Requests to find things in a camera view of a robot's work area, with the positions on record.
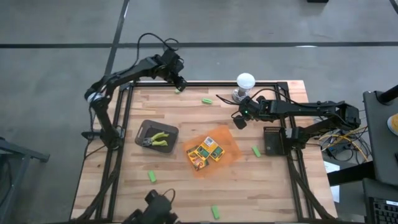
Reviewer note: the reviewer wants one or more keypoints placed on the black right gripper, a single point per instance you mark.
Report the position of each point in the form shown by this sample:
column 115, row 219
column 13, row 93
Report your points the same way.
column 255, row 110

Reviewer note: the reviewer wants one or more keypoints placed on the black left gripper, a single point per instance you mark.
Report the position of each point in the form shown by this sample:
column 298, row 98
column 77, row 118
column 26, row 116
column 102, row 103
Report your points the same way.
column 169, row 63

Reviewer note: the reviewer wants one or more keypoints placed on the orange translucent plastic bin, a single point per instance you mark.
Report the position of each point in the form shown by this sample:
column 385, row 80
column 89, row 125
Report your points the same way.
column 230, row 140

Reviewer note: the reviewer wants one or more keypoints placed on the yellow green crayon box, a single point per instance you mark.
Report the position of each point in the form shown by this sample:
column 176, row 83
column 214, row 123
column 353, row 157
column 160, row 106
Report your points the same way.
column 209, row 143
column 196, row 163
column 218, row 152

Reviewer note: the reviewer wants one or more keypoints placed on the dark grey plastic bin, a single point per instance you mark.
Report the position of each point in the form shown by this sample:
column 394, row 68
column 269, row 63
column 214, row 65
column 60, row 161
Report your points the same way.
column 155, row 126

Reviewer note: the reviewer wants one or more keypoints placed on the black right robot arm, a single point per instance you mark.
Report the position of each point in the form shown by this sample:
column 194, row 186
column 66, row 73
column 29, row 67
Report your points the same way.
column 298, row 107

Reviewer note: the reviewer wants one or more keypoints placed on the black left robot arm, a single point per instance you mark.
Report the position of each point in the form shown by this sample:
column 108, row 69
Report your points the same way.
column 124, row 74

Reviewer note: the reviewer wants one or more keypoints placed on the white dome lamp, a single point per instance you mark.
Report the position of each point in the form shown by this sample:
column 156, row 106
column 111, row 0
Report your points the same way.
column 245, row 80

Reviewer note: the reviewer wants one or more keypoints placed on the white paper sheet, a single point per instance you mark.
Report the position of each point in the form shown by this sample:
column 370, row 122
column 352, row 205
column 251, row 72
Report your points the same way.
column 331, row 168

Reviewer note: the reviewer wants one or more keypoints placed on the black floor beam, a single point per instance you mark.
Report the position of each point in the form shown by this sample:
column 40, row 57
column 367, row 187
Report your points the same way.
column 351, row 174

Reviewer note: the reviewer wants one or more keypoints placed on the dark grey desk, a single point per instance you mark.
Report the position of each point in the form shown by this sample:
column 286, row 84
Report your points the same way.
column 381, row 149

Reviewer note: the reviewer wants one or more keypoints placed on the black floor box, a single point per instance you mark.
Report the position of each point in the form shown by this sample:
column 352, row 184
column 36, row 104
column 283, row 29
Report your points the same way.
column 317, row 1

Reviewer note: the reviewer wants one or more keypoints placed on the black pole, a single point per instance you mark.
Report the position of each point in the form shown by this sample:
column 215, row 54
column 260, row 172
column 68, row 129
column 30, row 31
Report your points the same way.
column 388, row 95

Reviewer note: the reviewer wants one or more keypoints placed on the yellow round object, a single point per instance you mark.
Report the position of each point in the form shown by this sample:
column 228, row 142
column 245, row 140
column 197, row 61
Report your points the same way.
column 394, row 124

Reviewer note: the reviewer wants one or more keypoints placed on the black keyboard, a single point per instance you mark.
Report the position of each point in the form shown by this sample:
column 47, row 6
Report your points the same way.
column 384, row 213

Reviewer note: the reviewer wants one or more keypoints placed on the grey metal stand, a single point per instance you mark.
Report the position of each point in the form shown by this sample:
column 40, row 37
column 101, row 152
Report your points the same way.
column 18, row 152

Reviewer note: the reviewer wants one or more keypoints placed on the black aluminium rig frame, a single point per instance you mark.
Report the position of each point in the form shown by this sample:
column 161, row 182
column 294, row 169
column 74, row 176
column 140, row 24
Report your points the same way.
column 217, row 84

